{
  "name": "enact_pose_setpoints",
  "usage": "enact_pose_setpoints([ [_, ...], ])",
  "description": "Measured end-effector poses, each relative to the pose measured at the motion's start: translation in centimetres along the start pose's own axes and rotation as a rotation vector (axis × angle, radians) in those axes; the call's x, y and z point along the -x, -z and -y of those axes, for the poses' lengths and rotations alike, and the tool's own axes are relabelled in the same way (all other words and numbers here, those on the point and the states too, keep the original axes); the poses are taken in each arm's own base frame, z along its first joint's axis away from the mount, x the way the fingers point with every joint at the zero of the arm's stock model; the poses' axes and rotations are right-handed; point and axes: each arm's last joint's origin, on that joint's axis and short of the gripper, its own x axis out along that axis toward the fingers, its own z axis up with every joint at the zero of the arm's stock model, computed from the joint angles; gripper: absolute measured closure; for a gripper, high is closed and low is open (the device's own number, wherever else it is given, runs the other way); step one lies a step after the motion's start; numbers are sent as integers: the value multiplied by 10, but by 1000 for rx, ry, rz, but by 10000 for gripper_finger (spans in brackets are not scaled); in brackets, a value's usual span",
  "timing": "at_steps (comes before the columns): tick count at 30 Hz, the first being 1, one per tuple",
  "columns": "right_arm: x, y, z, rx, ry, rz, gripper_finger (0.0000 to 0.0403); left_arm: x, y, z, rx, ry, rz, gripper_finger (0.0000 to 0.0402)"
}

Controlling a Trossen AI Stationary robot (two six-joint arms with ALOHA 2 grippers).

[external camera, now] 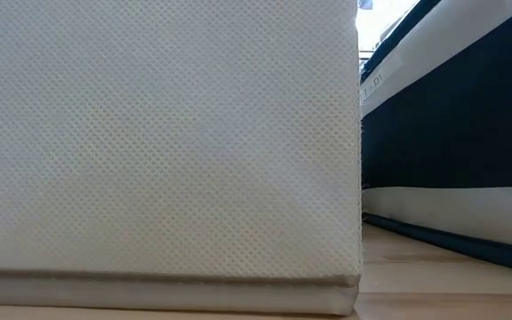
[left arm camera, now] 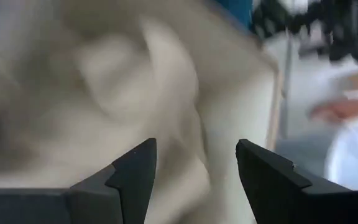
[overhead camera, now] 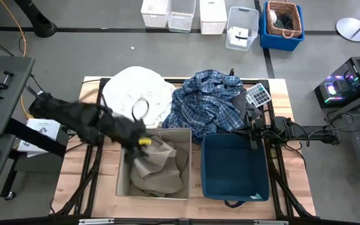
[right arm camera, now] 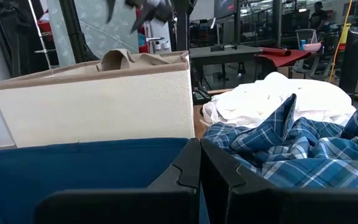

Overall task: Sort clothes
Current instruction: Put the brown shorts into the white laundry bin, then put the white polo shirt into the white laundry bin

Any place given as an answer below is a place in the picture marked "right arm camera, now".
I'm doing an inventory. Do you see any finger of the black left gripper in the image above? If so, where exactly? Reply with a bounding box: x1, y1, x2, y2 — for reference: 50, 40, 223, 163
130, 2, 158, 34
105, 0, 117, 24

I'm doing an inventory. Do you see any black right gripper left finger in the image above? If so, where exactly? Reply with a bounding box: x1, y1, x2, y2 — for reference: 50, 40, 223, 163
34, 138, 202, 224

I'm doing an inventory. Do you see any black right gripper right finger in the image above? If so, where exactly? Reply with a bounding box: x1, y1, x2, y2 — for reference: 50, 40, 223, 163
201, 138, 358, 224

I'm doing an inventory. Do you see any blue plaid shirt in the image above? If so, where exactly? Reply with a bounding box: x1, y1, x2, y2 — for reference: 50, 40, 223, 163
202, 93, 358, 189

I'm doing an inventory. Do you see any black table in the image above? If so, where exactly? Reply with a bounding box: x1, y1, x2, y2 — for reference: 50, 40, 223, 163
188, 44, 264, 82

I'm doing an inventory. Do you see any cream fabric bin tan trim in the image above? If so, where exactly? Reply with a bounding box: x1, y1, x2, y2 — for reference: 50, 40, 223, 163
0, 48, 196, 149

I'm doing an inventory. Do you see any blue cloth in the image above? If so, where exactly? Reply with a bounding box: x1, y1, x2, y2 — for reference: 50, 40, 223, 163
0, 138, 211, 224

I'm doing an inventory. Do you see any white garment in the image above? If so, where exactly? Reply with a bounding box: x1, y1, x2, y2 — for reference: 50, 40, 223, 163
202, 72, 357, 129

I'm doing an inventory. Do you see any red cloth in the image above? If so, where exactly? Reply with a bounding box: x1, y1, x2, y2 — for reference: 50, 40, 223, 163
256, 46, 312, 68

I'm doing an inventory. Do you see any grey mesh office chair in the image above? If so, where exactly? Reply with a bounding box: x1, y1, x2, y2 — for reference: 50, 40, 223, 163
292, 28, 335, 78

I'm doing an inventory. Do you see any pink bowl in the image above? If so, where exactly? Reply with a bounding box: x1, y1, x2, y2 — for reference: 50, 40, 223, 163
302, 42, 322, 52

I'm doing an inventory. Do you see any person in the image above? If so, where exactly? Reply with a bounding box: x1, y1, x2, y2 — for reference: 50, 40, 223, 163
308, 1, 329, 34

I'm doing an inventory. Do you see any black cylindrical tower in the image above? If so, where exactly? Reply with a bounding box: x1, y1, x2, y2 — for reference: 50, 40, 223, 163
339, 26, 358, 100

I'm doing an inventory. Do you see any black upright frame post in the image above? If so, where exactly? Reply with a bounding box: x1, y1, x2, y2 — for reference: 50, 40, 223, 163
171, 0, 195, 52

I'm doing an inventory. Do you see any wire shelf rack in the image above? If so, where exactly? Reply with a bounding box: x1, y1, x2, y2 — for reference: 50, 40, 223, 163
26, 0, 60, 70

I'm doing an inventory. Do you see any yellow cable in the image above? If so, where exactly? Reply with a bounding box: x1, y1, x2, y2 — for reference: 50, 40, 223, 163
328, 0, 358, 91

